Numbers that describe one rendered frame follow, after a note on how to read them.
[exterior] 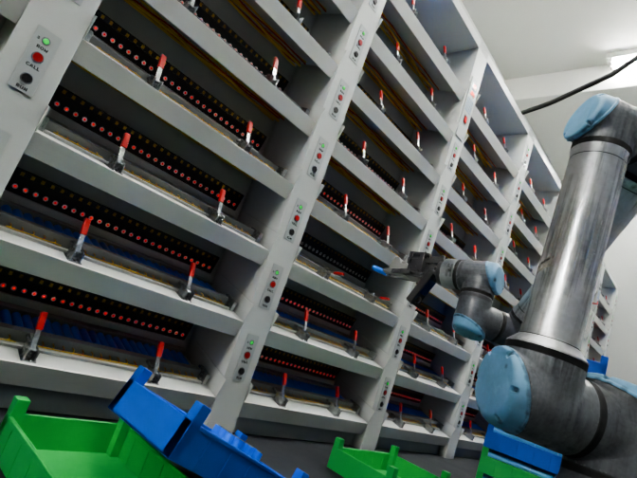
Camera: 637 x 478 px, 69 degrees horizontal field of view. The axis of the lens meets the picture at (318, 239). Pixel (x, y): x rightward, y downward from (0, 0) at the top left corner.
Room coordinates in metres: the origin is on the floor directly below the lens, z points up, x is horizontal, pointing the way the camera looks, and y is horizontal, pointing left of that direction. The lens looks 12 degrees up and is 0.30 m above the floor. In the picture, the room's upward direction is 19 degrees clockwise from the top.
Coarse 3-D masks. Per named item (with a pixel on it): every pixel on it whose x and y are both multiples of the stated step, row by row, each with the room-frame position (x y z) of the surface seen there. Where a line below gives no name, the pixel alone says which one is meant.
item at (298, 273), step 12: (300, 252) 1.55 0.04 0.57; (324, 264) 1.64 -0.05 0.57; (288, 276) 1.31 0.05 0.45; (300, 276) 1.33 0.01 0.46; (312, 276) 1.36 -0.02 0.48; (348, 276) 1.74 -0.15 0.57; (312, 288) 1.39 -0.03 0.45; (324, 288) 1.42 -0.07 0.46; (336, 288) 1.45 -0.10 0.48; (372, 288) 1.83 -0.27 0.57; (336, 300) 1.47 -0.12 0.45; (348, 300) 1.51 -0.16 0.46; (360, 300) 1.54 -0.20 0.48; (384, 300) 1.76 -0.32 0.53; (396, 300) 1.74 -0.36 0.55; (372, 312) 1.61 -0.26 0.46; (384, 312) 1.65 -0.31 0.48; (396, 312) 1.73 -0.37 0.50
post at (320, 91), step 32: (384, 0) 1.29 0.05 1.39; (320, 32) 1.33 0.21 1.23; (352, 32) 1.23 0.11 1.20; (352, 64) 1.26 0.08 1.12; (288, 96) 1.35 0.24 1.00; (320, 96) 1.24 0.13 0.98; (352, 96) 1.29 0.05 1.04; (288, 128) 1.31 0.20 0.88; (320, 128) 1.24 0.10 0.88; (288, 160) 1.27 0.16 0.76; (256, 192) 1.34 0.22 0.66; (224, 256) 1.36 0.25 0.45; (288, 256) 1.27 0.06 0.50; (256, 288) 1.23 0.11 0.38; (256, 320) 1.25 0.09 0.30; (224, 352) 1.25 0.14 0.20; (256, 352) 1.28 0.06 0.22; (224, 384) 1.23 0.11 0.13; (224, 416) 1.26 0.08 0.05
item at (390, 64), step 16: (384, 48) 1.34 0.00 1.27; (368, 64) 1.52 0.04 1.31; (384, 64) 1.38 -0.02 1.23; (400, 64) 1.41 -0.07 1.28; (384, 80) 1.57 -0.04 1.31; (400, 80) 1.44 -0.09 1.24; (400, 96) 1.63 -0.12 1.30; (416, 96) 1.52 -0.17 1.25; (432, 96) 1.62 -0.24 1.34; (400, 112) 1.72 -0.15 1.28; (416, 112) 1.70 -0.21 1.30; (432, 112) 1.60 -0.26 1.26; (432, 128) 1.77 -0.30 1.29; (448, 128) 1.69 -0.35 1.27
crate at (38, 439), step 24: (24, 408) 0.75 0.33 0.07; (0, 432) 0.75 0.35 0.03; (24, 432) 0.70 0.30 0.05; (48, 432) 0.81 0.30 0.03; (72, 432) 0.83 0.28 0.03; (96, 432) 0.86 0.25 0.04; (120, 432) 0.87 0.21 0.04; (0, 456) 0.72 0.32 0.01; (24, 456) 0.67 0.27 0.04; (48, 456) 0.79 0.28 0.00; (72, 456) 0.82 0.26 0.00; (96, 456) 0.85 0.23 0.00; (120, 456) 0.88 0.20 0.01; (144, 456) 0.83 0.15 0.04
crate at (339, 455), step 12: (336, 444) 1.32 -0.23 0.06; (336, 456) 1.31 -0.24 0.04; (348, 456) 1.29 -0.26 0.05; (360, 456) 1.42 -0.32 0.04; (372, 456) 1.46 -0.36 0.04; (384, 456) 1.50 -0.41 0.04; (396, 456) 1.52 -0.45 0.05; (336, 468) 1.31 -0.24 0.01; (348, 468) 1.28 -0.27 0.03; (360, 468) 1.25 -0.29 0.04; (372, 468) 1.23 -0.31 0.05; (384, 468) 1.51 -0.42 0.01; (396, 468) 1.20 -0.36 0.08; (408, 468) 1.48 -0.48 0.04; (420, 468) 1.45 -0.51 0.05
